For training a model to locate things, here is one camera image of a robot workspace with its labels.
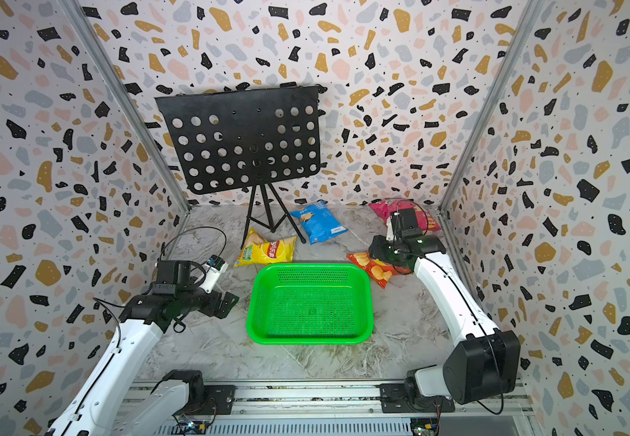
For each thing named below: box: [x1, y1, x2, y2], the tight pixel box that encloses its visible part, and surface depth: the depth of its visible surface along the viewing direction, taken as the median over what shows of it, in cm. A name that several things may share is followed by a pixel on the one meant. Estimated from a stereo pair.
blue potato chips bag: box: [289, 200, 350, 246], surface depth 111 cm
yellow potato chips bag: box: [233, 227, 297, 268], surface depth 99 cm
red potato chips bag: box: [345, 251, 411, 290], surface depth 92 cm
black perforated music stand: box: [154, 85, 322, 249], surface depth 76 cm
